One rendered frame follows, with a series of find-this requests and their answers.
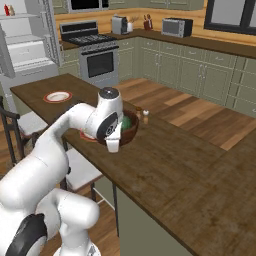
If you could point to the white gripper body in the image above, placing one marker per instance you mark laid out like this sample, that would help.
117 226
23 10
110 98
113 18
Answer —
113 145

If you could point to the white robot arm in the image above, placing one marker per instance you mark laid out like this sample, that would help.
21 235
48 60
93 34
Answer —
40 173

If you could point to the brown wooden bowl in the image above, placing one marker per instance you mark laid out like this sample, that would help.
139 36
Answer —
131 131

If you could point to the green broccoli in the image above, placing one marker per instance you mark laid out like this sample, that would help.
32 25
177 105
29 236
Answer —
127 123

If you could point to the white fridge door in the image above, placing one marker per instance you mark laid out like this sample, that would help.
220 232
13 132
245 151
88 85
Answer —
53 33

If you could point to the white fridge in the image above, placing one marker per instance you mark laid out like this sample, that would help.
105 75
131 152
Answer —
26 50

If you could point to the white plate with red rim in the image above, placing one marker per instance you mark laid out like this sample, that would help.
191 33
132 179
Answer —
57 96
85 136

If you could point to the brown pepper shaker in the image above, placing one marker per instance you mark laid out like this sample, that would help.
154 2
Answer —
138 114

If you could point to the dark chair with white cushion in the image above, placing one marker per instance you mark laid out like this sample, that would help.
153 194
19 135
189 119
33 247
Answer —
30 123
83 173

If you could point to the white salt shaker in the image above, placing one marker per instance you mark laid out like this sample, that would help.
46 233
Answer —
146 117

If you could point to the green island cabinet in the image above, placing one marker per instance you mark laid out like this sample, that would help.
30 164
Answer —
143 226

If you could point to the steel stove with oven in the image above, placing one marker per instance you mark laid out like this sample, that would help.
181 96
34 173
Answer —
98 56

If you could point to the green base cupboards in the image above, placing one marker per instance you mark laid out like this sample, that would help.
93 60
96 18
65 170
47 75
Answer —
193 71

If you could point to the white pot with tools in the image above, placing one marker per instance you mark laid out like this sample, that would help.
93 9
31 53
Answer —
130 26

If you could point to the silver toaster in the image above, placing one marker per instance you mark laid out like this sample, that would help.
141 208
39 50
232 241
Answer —
119 25

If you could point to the red knife block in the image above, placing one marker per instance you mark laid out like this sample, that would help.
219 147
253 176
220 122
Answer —
148 22

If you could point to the silver toaster oven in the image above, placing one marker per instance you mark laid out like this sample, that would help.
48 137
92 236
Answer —
176 27

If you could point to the black microwave oven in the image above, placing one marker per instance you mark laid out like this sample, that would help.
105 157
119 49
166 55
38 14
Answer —
88 4

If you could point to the beige bottle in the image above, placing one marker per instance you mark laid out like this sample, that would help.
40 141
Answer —
12 11

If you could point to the red bottle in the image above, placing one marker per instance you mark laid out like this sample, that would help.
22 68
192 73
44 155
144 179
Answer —
6 10

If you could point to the black framed window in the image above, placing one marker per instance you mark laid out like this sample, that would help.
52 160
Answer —
231 15

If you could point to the green wall cupboards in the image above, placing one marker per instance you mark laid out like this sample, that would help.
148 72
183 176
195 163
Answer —
150 4

